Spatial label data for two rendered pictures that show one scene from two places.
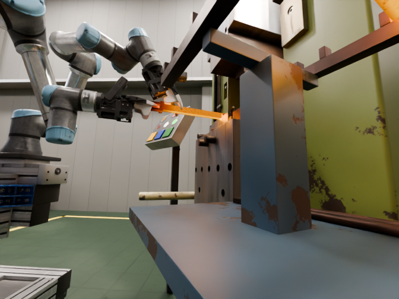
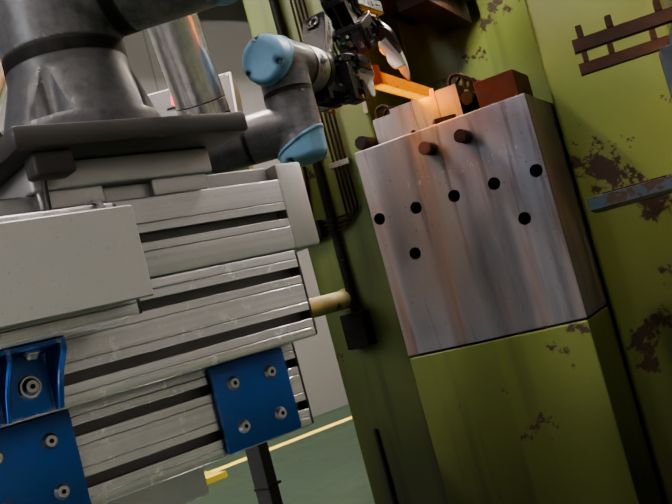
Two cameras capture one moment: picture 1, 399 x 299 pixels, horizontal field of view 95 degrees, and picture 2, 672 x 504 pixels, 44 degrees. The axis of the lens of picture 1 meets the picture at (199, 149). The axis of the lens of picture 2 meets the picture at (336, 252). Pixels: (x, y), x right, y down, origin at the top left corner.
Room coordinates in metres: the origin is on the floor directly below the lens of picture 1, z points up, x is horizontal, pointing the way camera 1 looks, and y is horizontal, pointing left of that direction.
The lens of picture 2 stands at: (-0.31, 1.31, 0.62)
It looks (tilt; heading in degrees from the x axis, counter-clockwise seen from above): 3 degrees up; 316
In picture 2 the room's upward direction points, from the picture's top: 15 degrees counter-clockwise
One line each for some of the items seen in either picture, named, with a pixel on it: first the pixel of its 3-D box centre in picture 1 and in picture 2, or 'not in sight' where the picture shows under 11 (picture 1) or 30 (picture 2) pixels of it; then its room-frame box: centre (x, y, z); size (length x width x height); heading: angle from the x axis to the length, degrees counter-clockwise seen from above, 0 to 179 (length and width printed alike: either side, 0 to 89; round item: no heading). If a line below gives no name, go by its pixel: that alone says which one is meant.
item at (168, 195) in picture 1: (178, 196); (299, 311); (1.09, 0.12, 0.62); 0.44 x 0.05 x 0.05; 108
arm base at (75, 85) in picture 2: not in sight; (76, 105); (0.41, 0.91, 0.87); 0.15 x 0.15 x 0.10
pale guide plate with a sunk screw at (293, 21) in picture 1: (293, 16); not in sight; (0.54, -0.30, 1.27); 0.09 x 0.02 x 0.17; 18
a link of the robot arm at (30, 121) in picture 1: (29, 123); not in sight; (0.91, 0.87, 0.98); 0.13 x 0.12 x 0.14; 148
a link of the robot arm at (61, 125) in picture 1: (61, 127); (286, 130); (0.60, 0.47, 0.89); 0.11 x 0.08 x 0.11; 38
